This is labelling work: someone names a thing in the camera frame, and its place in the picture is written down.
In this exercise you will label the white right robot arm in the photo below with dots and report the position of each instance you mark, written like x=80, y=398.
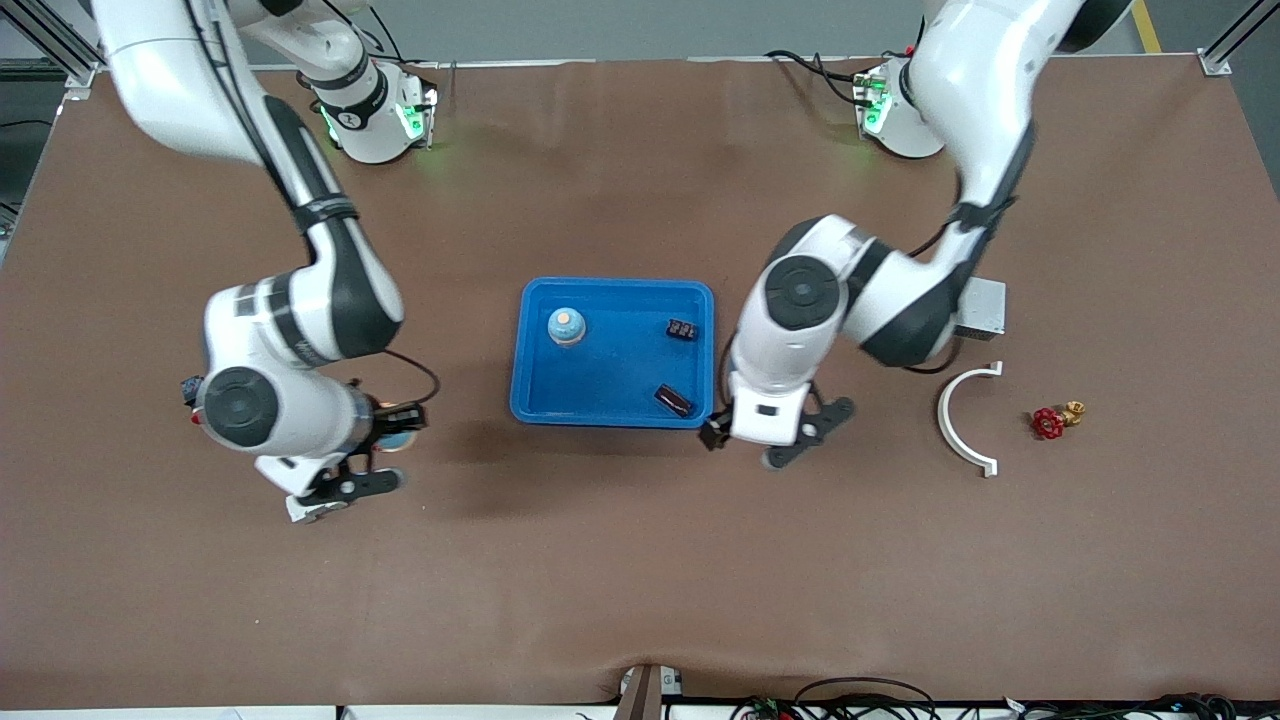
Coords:
x=300, y=410

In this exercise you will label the white circuit breaker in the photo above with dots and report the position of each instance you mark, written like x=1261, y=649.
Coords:
x=300, y=512

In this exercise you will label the aluminium frame profile with bracket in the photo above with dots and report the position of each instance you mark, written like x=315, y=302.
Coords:
x=1213, y=63
x=80, y=75

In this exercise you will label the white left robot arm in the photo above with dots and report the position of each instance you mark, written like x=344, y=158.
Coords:
x=790, y=350

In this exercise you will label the blue desk bell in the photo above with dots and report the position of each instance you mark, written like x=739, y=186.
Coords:
x=400, y=441
x=567, y=328

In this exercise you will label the white curved plastic bracket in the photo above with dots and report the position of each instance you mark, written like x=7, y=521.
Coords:
x=942, y=415

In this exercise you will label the blue plastic tray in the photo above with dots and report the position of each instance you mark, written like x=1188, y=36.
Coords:
x=610, y=370

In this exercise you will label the dark brown cylindrical capacitor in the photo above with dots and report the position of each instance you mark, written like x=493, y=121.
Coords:
x=673, y=400

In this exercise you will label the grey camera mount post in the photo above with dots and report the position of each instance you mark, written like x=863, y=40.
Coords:
x=645, y=695

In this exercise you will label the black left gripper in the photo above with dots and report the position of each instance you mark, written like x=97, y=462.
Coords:
x=714, y=431

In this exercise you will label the red handwheel brass valve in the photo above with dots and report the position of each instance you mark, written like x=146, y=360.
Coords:
x=1047, y=424

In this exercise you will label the grey metal power supply box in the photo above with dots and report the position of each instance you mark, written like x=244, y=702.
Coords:
x=985, y=310

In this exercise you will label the brown table cover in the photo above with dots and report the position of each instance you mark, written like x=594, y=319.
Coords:
x=640, y=560

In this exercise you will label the red mushroom emergency stop button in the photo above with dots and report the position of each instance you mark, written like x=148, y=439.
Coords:
x=188, y=390

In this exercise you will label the small black relay block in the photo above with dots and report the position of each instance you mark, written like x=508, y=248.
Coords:
x=682, y=329

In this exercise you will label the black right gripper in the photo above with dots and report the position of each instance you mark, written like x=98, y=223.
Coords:
x=398, y=417

